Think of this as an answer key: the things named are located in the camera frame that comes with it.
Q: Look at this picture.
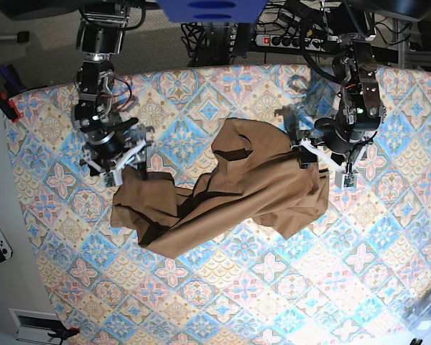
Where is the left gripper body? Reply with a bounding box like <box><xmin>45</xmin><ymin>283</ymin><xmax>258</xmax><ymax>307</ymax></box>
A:
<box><xmin>290</xmin><ymin>138</ymin><xmax>370</xmax><ymax>188</ymax></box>

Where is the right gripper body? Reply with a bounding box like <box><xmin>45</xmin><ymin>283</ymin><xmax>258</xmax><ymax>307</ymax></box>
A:
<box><xmin>79</xmin><ymin>139</ymin><xmax>154</xmax><ymax>187</ymax></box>

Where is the brown t-shirt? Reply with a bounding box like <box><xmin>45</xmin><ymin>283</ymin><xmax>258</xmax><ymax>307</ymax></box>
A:
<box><xmin>111</xmin><ymin>118</ymin><xmax>329</xmax><ymax>258</ymax></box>

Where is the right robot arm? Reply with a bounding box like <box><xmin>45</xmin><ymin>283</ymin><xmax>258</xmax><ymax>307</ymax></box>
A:
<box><xmin>71</xmin><ymin>1</ymin><xmax>154</xmax><ymax>187</ymax></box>

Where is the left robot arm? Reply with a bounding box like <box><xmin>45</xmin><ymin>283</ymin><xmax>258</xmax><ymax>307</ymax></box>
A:
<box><xmin>289</xmin><ymin>1</ymin><xmax>385</xmax><ymax>189</ymax></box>

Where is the black power strip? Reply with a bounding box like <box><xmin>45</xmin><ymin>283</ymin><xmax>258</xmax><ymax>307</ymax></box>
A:
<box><xmin>254</xmin><ymin>34</ymin><xmax>324</xmax><ymax>52</ymax></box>

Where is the red black clamp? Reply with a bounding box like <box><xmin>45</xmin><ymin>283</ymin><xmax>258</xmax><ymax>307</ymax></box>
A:
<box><xmin>0</xmin><ymin>64</ymin><xmax>26</xmax><ymax>123</ymax></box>

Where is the patterned tablecloth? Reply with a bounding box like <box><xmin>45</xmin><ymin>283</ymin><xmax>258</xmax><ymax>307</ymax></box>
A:
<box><xmin>5</xmin><ymin>68</ymin><xmax>431</xmax><ymax>344</ymax></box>

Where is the blue plate overhead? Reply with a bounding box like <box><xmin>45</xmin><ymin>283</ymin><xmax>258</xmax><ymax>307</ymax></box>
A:
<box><xmin>157</xmin><ymin>0</ymin><xmax>267</xmax><ymax>23</ymax></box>

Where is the orange black clamp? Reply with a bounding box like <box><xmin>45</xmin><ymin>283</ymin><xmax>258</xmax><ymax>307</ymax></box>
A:
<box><xmin>47</xmin><ymin>323</ymin><xmax>80</xmax><ymax>344</ymax></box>

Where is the white tray box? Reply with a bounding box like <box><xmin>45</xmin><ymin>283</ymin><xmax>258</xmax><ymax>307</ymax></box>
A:
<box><xmin>9</xmin><ymin>308</ymin><xmax>63</xmax><ymax>344</ymax></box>

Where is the clear plastic box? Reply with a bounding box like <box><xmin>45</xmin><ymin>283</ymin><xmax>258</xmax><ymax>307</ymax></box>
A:
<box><xmin>402</xmin><ymin>288</ymin><xmax>431</xmax><ymax>339</ymax></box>

